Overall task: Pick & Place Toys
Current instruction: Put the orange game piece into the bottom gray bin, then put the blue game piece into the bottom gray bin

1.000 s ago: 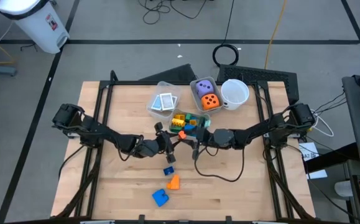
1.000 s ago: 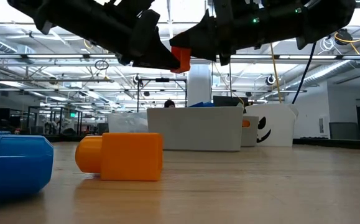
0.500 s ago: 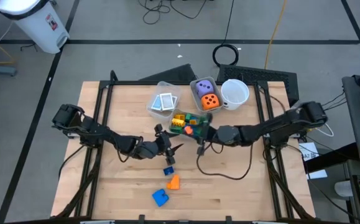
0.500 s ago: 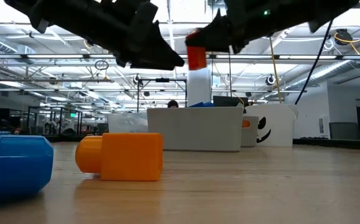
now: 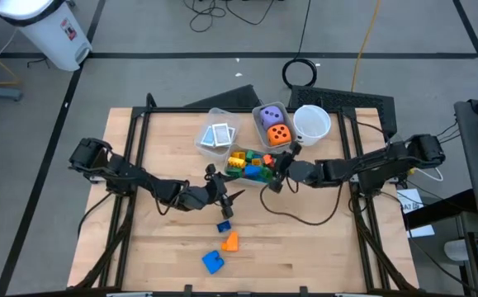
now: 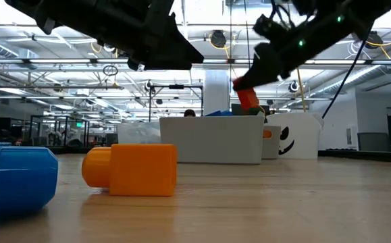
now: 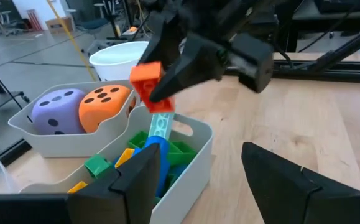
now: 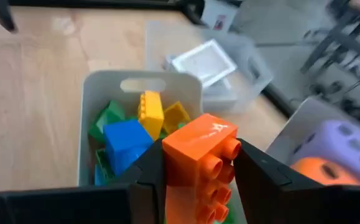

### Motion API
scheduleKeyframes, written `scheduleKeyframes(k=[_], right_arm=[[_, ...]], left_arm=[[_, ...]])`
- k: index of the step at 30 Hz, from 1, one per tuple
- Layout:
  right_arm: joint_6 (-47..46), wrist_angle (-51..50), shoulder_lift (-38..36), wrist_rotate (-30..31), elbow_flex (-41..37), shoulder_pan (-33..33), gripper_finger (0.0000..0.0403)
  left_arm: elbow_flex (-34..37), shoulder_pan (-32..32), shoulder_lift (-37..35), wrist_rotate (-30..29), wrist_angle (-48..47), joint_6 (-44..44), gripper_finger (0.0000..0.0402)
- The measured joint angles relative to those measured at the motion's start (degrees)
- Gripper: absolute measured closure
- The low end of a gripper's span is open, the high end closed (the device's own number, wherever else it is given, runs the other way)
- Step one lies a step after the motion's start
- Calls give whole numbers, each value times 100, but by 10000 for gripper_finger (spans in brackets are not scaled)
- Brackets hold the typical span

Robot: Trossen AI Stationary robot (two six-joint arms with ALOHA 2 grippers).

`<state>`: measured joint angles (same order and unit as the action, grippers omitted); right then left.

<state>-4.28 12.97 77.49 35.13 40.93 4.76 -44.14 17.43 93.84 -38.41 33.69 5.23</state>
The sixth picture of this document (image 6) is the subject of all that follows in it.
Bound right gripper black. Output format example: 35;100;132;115
232;15;296;91

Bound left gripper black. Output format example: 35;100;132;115
90;0;205;71

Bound small orange long brick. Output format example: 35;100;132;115
237;76;261;114

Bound blue peg block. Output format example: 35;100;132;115
205;109;233;117

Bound large orange peg block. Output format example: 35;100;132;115
82;144;178;197

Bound black background monitor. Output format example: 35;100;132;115
230;103;267;117

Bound white building column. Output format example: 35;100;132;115
203;70;233;115

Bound grey plastic bin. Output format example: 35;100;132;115
159;115;265;165
261;125;282;160

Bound clear plastic bin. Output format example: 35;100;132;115
116;121;161;145

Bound grey cabinet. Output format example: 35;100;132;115
357;132;390;152

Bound large blue notched block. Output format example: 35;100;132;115
0;141;59;234

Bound black background frame rig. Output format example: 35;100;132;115
29;115;90;144
149;84;204;119

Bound yellow cable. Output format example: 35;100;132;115
296;69;308;114

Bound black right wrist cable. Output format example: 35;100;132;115
321;29;373;119

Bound black aluminium table frame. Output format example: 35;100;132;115
318;149;391;165

